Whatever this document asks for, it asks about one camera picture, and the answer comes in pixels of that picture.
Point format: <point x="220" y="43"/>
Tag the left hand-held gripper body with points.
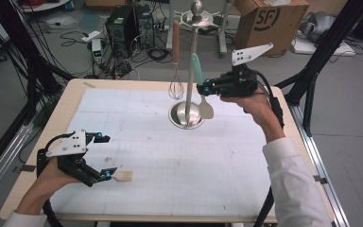
<point x="75" y="167"/>

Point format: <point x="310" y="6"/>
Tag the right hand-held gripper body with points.
<point x="239" y="85"/>

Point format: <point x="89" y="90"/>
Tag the steel utensil rack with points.
<point x="190" y="104"/>

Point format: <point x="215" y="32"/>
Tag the person's left hand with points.
<point x="52" y="181"/>

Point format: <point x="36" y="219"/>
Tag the person's right hand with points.
<point x="258" y="105"/>

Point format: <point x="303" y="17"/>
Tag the grey metal stand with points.
<point x="223" y="38"/>

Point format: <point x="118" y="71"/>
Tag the grey metal clamp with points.
<point x="320" y="179"/>
<point x="28" y="168"/>

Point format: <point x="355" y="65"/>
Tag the light wooden table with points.
<point x="60" y="107"/>

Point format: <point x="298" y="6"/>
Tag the brown cardboard box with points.
<point x="264" y="31"/>

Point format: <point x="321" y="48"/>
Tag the white grid mat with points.
<point x="170" y="189"/>

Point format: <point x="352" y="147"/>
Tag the white board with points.
<point x="305" y="47"/>

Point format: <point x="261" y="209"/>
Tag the slim black computer tower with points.
<point x="145" y="28"/>

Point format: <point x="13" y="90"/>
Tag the white device with green display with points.
<point x="96" y="50"/>

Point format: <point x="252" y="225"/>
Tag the grey bag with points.
<point x="319" y="26"/>

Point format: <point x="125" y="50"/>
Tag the white power strip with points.
<point x="90" y="36"/>

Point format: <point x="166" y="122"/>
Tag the large black computer tower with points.
<point x="121" y="31"/>

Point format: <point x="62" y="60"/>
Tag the white round tabletop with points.
<point x="44" y="7"/>

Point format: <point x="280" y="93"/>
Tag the aluminium rail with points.
<point x="334" y="201"/>
<point x="9" y="154"/>

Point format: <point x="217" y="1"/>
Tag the black frame strut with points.
<point x="337" y="31"/>

